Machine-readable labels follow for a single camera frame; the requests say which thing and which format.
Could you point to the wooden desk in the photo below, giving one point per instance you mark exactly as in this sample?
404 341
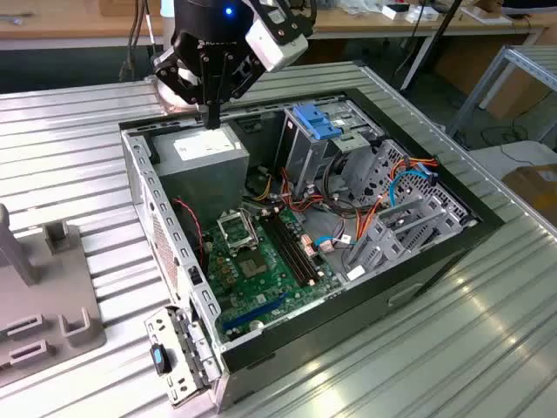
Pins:
370 22
65 22

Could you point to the orange board connector block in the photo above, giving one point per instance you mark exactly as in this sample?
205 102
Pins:
308 248

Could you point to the grey parts rack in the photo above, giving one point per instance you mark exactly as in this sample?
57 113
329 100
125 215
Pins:
52 283

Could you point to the metal disk bay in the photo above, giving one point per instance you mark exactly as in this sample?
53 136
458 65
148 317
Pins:
374 257

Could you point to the grey metal shelf frame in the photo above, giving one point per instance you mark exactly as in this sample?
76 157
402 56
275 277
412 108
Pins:
528 58

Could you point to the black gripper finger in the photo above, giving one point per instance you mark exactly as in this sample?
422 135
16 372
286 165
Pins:
174 72
246 78

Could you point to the blue plastic drive latch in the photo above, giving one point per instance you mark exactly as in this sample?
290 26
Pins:
315 122

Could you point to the blue expansion slot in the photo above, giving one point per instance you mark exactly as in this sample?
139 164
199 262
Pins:
257 313

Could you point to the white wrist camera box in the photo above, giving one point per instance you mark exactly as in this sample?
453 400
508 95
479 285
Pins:
274 48

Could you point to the small white box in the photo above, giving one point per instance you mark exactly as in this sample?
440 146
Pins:
422 14

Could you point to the black open PC case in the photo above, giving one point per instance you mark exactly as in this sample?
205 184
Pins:
348 331

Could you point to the metal optical drive cage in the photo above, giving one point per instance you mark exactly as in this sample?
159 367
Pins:
304 161

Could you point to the metal rear slot bracket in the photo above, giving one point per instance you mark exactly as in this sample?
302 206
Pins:
167 322

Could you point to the white box with black lid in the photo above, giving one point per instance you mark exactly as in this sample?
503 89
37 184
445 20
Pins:
393 11

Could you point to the CPU socket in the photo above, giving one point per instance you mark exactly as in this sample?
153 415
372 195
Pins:
235 231

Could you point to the black RAM slot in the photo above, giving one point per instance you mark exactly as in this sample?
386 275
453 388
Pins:
286 250
299 250

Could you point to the cardboard box with label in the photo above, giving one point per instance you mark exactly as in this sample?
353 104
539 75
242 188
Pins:
535 187

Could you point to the grey power supply unit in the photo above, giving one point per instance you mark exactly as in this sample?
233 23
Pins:
204 174

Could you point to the grey metal tool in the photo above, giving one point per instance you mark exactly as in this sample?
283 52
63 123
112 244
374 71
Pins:
15 17

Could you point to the green motherboard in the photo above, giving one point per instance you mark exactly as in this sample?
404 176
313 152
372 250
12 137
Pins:
265 285

